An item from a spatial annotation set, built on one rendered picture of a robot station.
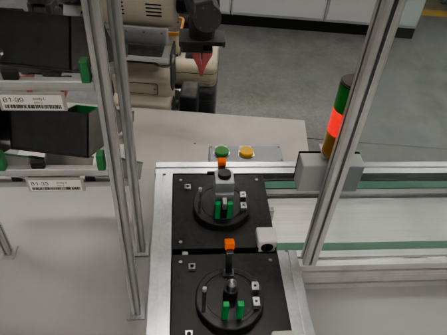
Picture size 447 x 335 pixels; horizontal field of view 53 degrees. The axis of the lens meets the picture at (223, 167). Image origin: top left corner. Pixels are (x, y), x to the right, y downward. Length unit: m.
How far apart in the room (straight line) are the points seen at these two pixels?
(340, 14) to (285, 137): 2.72
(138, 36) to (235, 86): 1.79
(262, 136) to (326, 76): 2.12
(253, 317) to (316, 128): 2.21
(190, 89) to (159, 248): 0.98
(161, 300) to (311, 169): 0.41
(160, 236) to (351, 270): 0.45
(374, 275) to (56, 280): 0.75
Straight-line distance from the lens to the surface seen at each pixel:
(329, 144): 0.84
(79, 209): 1.30
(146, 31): 1.60
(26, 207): 1.34
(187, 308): 0.96
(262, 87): 3.33
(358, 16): 4.19
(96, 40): 0.60
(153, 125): 1.54
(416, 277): 1.21
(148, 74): 1.73
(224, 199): 1.04
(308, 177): 0.88
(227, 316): 0.92
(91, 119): 0.76
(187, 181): 1.18
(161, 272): 1.03
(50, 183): 0.76
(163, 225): 1.11
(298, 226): 1.18
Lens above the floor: 1.81
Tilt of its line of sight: 43 degrees down
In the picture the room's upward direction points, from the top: 5 degrees clockwise
